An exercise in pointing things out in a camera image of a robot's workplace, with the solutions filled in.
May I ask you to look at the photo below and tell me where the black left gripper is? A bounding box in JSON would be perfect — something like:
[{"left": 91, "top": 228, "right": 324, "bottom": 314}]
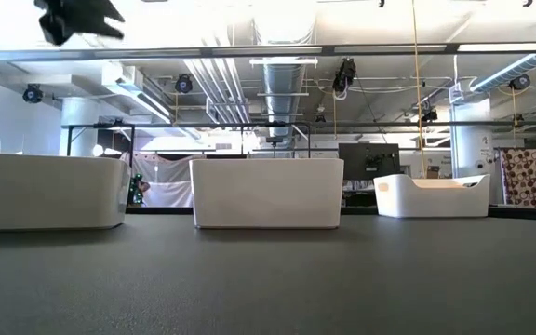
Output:
[{"left": 33, "top": 0, "right": 127, "bottom": 47}]

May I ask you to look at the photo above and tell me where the white plastic basket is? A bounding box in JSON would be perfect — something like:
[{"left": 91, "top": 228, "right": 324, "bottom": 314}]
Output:
[
  {"left": 0, "top": 152, "right": 132, "bottom": 233},
  {"left": 372, "top": 173, "right": 491, "bottom": 219},
  {"left": 188, "top": 157, "right": 345, "bottom": 230}
]

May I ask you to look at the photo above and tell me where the grey overhead rig beam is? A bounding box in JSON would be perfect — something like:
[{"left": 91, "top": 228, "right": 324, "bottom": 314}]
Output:
[{"left": 0, "top": 41, "right": 536, "bottom": 63}]

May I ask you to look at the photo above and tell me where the white round column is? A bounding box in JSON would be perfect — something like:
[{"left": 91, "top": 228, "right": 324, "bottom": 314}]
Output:
[
  {"left": 59, "top": 98, "right": 101, "bottom": 159},
  {"left": 450, "top": 98, "right": 496, "bottom": 179}
]

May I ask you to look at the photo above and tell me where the white hanging sheet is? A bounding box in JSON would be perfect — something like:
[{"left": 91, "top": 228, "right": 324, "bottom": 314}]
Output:
[{"left": 130, "top": 153, "right": 208, "bottom": 208}]

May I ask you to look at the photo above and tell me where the black computer monitor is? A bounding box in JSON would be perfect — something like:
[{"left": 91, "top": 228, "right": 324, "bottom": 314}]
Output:
[{"left": 338, "top": 142, "right": 402, "bottom": 181}]

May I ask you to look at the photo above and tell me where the polka-dot patterned cloth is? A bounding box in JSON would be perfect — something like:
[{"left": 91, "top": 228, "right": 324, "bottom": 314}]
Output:
[{"left": 499, "top": 147, "right": 536, "bottom": 208}]

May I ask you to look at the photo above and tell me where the white ceiling duct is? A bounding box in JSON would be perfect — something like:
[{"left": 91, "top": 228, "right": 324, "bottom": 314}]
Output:
[{"left": 101, "top": 62, "right": 176, "bottom": 125}]

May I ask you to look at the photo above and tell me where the black ceiling cable reel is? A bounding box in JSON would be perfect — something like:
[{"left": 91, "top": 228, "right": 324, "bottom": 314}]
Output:
[
  {"left": 331, "top": 57, "right": 358, "bottom": 102},
  {"left": 21, "top": 83, "right": 45, "bottom": 104},
  {"left": 509, "top": 73, "right": 532, "bottom": 92},
  {"left": 174, "top": 73, "right": 194, "bottom": 95}
]

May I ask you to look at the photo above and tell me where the black metal frame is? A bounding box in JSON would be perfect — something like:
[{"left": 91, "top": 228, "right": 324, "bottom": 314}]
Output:
[{"left": 60, "top": 120, "right": 313, "bottom": 208}]

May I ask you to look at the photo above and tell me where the silver ventilation duct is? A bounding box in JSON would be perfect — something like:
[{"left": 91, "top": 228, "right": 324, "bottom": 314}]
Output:
[
  {"left": 470, "top": 51, "right": 536, "bottom": 94},
  {"left": 261, "top": 62, "right": 307, "bottom": 140}
]

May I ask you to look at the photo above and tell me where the yellow hanging rope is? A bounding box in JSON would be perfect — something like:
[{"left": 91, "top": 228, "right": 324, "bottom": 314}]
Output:
[{"left": 410, "top": 0, "right": 428, "bottom": 180}]

